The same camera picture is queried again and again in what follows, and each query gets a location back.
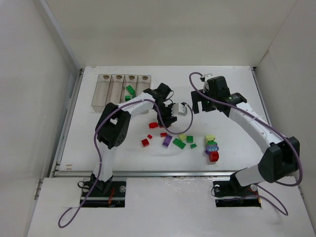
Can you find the tiny green lego piece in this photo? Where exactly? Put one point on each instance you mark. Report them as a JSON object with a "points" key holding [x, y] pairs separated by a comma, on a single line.
{"points": [[193, 146]]}

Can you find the clear container far left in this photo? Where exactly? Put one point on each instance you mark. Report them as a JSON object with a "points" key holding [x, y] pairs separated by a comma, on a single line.
{"points": [[101, 91]]}

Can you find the green lettered lego brick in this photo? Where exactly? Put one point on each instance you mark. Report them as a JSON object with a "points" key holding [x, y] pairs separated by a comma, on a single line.
{"points": [[190, 139]]}

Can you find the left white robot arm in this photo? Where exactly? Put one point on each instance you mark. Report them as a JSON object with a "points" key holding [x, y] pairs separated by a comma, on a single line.
{"points": [[112, 127]]}

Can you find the clear container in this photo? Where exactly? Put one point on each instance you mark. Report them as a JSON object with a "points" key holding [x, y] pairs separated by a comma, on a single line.
{"points": [[143, 82], [128, 80], [101, 91], [115, 89]]}

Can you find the yellow rounded lego brick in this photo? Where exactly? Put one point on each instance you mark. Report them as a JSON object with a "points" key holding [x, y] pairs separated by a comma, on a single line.
{"points": [[209, 138]]}

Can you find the clear container far right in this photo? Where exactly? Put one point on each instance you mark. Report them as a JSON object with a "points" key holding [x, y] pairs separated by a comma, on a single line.
{"points": [[143, 82]]}

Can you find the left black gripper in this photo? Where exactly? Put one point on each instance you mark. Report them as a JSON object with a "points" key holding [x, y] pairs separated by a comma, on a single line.
{"points": [[167, 118]]}

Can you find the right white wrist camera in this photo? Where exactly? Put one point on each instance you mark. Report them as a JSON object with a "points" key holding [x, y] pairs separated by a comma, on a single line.
{"points": [[205, 77]]}

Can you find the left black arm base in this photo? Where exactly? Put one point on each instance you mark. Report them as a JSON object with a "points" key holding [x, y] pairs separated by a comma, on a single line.
{"points": [[113, 198]]}

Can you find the green long lego brick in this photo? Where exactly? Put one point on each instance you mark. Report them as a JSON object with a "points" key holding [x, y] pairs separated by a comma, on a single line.
{"points": [[177, 142]]}

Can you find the yellow square lego brick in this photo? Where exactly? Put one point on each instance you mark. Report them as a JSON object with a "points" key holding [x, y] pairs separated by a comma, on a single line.
{"points": [[182, 137]]}

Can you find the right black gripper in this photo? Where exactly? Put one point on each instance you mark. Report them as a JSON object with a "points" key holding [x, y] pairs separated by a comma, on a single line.
{"points": [[202, 100]]}

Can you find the red round lego piece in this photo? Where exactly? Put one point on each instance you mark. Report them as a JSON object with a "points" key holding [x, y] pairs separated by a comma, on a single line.
{"points": [[153, 125]]}

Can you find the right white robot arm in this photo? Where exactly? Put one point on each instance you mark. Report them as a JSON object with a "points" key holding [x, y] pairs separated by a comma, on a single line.
{"points": [[280, 154]]}

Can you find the red slope lego brick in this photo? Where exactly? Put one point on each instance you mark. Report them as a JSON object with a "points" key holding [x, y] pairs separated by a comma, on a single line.
{"points": [[145, 142]]}

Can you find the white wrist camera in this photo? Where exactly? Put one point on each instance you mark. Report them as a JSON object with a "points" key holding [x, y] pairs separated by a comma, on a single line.
{"points": [[205, 77], [179, 109]]}

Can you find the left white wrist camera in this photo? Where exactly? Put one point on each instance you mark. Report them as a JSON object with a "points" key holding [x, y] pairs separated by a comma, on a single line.
{"points": [[179, 109]]}

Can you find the red cylinder lego brick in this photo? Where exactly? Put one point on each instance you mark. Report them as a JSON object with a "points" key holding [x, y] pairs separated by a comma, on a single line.
{"points": [[213, 156]]}

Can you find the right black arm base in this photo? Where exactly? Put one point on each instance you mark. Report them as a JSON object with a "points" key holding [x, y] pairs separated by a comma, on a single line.
{"points": [[226, 195]]}

